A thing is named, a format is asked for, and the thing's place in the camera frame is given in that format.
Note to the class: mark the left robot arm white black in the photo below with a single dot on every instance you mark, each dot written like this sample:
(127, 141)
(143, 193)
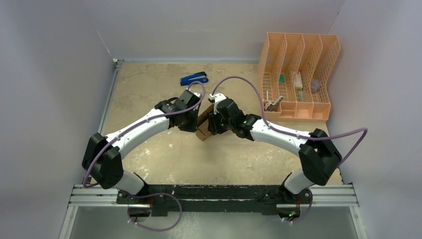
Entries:
(104, 154)

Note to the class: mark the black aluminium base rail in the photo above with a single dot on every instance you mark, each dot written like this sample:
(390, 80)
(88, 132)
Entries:
(267, 200)

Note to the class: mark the white bottle in organizer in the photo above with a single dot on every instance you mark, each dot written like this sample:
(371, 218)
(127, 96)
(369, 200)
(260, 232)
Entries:
(298, 85)

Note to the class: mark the orange plastic file organizer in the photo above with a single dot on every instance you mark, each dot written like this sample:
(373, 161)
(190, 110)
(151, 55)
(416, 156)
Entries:
(293, 73)

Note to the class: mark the black white patterned clip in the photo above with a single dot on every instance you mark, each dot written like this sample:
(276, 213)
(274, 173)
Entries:
(270, 106)

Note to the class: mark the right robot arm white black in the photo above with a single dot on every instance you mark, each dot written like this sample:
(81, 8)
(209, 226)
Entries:
(318, 157)

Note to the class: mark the brown cardboard box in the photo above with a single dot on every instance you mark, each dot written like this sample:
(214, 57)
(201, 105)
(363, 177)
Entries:
(203, 123)

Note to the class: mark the grey round item in organizer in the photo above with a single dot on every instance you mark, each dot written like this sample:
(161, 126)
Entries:
(314, 85)

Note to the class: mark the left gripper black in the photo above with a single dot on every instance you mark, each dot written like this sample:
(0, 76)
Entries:
(192, 128)

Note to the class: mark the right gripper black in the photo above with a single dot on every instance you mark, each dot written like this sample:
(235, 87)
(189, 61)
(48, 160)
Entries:
(213, 124)

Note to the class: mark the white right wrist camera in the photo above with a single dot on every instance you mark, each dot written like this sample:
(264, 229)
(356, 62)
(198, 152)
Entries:
(215, 100)

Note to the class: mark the blue black stapler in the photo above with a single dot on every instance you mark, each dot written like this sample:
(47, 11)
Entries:
(199, 76)

